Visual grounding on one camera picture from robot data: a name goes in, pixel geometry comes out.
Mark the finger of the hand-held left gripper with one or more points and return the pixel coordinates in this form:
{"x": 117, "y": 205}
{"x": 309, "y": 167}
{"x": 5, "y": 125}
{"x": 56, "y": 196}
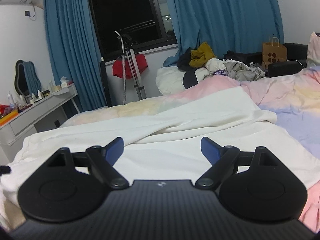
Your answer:
{"x": 4, "y": 170}

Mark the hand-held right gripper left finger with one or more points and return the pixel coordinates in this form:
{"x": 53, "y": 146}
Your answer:
{"x": 115, "y": 150}

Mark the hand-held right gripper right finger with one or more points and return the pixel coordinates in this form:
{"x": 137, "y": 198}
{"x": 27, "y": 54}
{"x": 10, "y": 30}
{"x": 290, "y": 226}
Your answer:
{"x": 210, "y": 150}

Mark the white pants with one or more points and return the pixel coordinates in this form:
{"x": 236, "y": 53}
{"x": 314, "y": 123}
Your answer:
{"x": 187, "y": 120}

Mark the black clothes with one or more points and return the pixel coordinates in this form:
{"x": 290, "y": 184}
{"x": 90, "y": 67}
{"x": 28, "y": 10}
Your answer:
{"x": 237, "y": 55}

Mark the orange tray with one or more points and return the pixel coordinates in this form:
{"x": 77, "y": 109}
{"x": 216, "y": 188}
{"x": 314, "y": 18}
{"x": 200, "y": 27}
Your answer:
{"x": 8, "y": 118}

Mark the red ornament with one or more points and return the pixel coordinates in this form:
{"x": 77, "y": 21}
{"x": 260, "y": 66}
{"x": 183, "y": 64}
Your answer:
{"x": 4, "y": 108}

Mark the white spray can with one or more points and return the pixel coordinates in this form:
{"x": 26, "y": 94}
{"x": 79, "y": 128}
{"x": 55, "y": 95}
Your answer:
{"x": 10, "y": 98}

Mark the small white bottle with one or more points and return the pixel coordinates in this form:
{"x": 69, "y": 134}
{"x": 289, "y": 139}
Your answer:
{"x": 21, "y": 99}
{"x": 33, "y": 98}
{"x": 39, "y": 94}

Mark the white dressing table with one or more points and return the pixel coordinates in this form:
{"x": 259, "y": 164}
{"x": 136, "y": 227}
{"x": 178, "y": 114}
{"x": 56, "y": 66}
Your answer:
{"x": 45, "y": 105}

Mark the garment steamer stand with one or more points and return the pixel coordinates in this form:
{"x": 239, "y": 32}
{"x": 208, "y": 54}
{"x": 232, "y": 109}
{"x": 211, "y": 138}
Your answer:
{"x": 135, "y": 72}

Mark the red garment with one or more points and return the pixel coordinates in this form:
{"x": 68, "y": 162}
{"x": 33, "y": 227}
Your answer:
{"x": 118, "y": 68}

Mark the grey garment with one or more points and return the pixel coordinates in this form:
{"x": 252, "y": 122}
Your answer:
{"x": 237, "y": 71}

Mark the tissue box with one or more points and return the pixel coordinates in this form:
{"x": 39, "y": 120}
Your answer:
{"x": 65, "y": 83}

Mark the white jacket with black trim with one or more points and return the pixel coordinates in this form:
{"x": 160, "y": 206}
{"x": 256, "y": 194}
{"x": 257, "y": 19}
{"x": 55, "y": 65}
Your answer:
{"x": 212, "y": 66}

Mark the dark cosmetic jar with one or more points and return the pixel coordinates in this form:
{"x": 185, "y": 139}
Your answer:
{"x": 46, "y": 93}

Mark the tall white bottle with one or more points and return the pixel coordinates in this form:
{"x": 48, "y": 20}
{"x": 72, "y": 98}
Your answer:
{"x": 50, "y": 85}

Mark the wavy black-framed mirror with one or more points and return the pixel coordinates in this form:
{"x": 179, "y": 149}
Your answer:
{"x": 19, "y": 80}

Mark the dark garment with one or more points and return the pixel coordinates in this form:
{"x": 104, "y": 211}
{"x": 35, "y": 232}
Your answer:
{"x": 185, "y": 60}

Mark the mustard yellow garment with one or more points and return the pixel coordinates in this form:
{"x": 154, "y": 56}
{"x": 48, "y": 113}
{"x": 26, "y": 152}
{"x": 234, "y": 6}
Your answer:
{"x": 202, "y": 55}

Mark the pastel blanket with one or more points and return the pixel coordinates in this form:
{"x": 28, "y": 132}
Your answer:
{"x": 295, "y": 100}

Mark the brown paper bag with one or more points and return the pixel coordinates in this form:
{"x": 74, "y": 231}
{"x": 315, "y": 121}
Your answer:
{"x": 273, "y": 52}

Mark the blue curtain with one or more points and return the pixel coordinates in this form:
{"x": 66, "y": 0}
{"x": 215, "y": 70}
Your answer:
{"x": 225, "y": 12}
{"x": 70, "y": 42}

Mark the black armchair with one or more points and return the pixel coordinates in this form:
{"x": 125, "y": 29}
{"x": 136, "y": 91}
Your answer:
{"x": 296, "y": 52}

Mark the dark window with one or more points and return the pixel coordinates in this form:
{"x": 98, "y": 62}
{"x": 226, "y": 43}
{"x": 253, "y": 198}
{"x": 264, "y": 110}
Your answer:
{"x": 120, "y": 10}

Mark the pale pillow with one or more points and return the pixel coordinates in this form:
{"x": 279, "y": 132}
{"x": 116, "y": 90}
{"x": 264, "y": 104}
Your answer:
{"x": 314, "y": 50}

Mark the white air conditioner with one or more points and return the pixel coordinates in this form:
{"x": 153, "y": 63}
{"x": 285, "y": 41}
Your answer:
{"x": 15, "y": 0}

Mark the black wall socket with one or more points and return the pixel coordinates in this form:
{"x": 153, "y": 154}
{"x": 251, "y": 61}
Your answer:
{"x": 27, "y": 12}

